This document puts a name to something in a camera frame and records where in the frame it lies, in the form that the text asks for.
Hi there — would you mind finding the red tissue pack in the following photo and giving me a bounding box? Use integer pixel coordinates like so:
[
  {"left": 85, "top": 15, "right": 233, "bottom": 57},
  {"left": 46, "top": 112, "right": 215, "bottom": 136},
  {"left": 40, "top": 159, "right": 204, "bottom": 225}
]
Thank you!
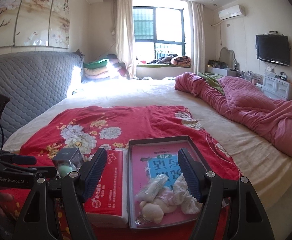
[{"left": 82, "top": 150, "right": 129, "bottom": 228}]

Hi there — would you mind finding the clear tissue pack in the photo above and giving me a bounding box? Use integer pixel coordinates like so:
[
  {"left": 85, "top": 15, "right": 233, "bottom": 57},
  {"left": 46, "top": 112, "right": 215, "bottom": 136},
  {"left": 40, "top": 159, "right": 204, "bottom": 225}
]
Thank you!
[{"left": 136, "top": 174, "right": 170, "bottom": 200}]

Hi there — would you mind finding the stack of folded blankets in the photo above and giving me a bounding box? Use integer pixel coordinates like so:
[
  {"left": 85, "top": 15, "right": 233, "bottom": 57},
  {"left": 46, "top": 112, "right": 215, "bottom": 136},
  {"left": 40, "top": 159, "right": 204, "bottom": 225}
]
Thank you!
[{"left": 83, "top": 54, "right": 127, "bottom": 80}]

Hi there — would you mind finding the vanity mirror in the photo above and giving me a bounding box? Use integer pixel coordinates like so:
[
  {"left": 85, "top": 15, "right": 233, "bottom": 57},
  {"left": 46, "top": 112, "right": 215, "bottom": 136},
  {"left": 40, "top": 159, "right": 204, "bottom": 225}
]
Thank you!
[{"left": 218, "top": 47, "right": 238, "bottom": 70}]

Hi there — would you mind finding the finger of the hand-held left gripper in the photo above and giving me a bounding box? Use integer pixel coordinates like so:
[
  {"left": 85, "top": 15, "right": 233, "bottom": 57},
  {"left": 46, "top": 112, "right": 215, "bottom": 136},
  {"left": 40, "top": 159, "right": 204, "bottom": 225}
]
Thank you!
[
  {"left": 0, "top": 153, "right": 38, "bottom": 166},
  {"left": 23, "top": 165, "right": 58, "bottom": 180}
]

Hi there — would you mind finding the group of cosmetic bottles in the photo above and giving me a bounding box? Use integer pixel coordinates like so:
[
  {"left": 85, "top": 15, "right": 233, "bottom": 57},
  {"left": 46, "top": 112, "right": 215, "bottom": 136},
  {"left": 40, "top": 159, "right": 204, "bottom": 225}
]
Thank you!
[{"left": 237, "top": 69, "right": 263, "bottom": 85}]

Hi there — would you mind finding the bed with cream sheet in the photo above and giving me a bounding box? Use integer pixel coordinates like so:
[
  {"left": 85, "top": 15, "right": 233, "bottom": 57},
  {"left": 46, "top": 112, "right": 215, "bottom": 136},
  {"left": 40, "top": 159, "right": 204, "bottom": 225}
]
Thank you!
[{"left": 2, "top": 76, "right": 292, "bottom": 210}]

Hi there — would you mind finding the white lace cloth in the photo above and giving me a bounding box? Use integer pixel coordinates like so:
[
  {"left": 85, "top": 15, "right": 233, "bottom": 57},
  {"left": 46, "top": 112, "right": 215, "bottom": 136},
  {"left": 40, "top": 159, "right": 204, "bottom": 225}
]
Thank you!
[{"left": 172, "top": 179, "right": 203, "bottom": 214}]

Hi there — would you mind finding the white plush bear pink dress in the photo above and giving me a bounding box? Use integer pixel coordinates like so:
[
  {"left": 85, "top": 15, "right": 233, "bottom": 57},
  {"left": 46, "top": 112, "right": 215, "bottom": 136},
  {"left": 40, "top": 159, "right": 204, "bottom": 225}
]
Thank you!
[{"left": 134, "top": 189, "right": 178, "bottom": 224}]

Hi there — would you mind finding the dark glossy box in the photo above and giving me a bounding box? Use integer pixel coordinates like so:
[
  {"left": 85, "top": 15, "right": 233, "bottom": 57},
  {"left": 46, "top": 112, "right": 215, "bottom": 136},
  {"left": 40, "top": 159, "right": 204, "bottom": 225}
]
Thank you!
[{"left": 52, "top": 148, "right": 83, "bottom": 169}]

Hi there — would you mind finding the cream curtain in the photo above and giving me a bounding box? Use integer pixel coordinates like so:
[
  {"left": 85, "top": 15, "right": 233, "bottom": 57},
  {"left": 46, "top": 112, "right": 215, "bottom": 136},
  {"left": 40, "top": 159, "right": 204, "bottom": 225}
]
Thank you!
[
  {"left": 188, "top": 1, "right": 206, "bottom": 74},
  {"left": 112, "top": 0, "right": 137, "bottom": 79}
]

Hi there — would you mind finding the pink quilt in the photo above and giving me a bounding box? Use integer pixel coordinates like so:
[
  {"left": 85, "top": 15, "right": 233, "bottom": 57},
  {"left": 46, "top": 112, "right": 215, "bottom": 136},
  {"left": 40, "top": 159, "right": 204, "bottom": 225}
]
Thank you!
[{"left": 175, "top": 72, "right": 292, "bottom": 157}]

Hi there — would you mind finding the black cable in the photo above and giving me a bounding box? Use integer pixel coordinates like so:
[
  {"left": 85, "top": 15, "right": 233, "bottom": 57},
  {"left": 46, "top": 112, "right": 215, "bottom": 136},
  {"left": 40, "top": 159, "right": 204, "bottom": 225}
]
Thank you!
[{"left": 0, "top": 105, "right": 6, "bottom": 153}]

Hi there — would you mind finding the dark clothes pile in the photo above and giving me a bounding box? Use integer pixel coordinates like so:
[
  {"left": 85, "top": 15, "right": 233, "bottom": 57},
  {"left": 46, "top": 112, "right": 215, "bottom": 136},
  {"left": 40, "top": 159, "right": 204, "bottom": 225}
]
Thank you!
[{"left": 148, "top": 54, "right": 178, "bottom": 64}]

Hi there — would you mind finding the grey cardboard box tray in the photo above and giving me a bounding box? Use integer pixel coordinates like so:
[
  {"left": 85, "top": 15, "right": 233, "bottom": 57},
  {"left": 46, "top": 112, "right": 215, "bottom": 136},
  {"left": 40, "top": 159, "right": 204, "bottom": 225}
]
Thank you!
[{"left": 126, "top": 135, "right": 230, "bottom": 229}]

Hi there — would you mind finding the floral wall painting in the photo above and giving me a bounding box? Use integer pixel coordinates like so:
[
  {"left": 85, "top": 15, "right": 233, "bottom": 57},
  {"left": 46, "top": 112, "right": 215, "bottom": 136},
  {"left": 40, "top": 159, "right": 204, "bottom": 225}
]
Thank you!
[{"left": 0, "top": 0, "right": 71, "bottom": 50}]

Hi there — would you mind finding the white air conditioner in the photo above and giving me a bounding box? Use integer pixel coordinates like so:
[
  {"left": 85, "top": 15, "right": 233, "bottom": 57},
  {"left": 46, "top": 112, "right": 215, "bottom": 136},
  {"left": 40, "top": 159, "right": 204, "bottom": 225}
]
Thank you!
[{"left": 217, "top": 4, "right": 246, "bottom": 20}]

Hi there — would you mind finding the window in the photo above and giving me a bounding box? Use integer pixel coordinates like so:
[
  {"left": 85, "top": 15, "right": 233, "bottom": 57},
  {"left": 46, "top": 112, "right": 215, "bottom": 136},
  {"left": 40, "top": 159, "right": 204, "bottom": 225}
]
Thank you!
[{"left": 132, "top": 5, "right": 188, "bottom": 64}]

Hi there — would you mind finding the dressing table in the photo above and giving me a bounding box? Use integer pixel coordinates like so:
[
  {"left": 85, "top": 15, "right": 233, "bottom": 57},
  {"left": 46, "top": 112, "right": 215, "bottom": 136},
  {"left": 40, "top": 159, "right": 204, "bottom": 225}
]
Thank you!
[{"left": 205, "top": 59, "right": 239, "bottom": 77}]

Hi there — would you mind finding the black television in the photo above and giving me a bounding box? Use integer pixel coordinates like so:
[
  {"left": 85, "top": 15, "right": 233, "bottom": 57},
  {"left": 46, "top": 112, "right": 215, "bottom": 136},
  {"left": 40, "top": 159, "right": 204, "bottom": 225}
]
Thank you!
[{"left": 255, "top": 34, "right": 290, "bottom": 67}]

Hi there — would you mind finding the pink book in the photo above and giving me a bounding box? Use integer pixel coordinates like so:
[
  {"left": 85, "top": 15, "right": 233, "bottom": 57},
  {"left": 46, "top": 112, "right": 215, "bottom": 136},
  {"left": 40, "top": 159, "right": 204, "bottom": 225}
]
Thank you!
[{"left": 131, "top": 140, "right": 211, "bottom": 227}]

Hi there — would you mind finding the green blanket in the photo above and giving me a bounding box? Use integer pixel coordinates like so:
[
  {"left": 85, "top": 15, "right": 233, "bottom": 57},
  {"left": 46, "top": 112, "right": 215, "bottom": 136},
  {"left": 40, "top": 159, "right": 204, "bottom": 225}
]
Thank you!
[{"left": 197, "top": 72, "right": 225, "bottom": 94}]

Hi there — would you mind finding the patterned cushion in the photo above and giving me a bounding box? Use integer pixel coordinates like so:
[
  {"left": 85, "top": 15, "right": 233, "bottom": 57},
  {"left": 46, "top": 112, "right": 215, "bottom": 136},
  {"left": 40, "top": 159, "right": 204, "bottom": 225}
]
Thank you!
[{"left": 170, "top": 56, "right": 192, "bottom": 67}]

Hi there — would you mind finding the person's left hand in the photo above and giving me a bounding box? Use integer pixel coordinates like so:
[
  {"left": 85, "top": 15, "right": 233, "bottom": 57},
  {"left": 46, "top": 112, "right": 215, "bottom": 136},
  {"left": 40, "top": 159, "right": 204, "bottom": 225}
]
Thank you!
[{"left": 0, "top": 192, "right": 16, "bottom": 218}]

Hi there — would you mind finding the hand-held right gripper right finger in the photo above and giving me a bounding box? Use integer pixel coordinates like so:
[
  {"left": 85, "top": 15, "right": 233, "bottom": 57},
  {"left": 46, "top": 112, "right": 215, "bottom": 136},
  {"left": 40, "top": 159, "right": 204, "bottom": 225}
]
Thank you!
[{"left": 177, "top": 147, "right": 273, "bottom": 240}]

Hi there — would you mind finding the green sponge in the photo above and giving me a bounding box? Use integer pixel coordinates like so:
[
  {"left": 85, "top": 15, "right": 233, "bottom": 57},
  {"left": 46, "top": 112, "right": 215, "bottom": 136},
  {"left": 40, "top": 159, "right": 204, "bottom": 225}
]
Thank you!
[{"left": 57, "top": 162, "right": 80, "bottom": 179}]

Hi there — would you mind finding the red floral blanket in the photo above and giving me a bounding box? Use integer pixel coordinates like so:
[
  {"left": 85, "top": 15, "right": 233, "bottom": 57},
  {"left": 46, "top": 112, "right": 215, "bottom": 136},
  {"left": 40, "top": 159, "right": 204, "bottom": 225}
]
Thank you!
[{"left": 0, "top": 105, "right": 241, "bottom": 240}]

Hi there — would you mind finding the white drawer cabinet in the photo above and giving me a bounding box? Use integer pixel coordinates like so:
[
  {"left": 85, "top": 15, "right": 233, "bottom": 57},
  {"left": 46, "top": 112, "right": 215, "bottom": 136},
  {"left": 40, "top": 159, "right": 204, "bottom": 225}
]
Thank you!
[{"left": 261, "top": 74, "right": 292, "bottom": 100}]

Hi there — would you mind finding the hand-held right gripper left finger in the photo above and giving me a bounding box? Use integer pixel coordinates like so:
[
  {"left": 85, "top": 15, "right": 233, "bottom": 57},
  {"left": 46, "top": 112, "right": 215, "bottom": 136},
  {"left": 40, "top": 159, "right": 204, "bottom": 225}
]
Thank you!
[{"left": 13, "top": 147, "right": 109, "bottom": 240}]

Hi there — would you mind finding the grey quilted headboard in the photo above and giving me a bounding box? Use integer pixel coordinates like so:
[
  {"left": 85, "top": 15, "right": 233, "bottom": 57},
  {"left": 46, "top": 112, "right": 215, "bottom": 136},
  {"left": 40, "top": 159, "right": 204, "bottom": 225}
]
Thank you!
[{"left": 0, "top": 51, "right": 84, "bottom": 153}]

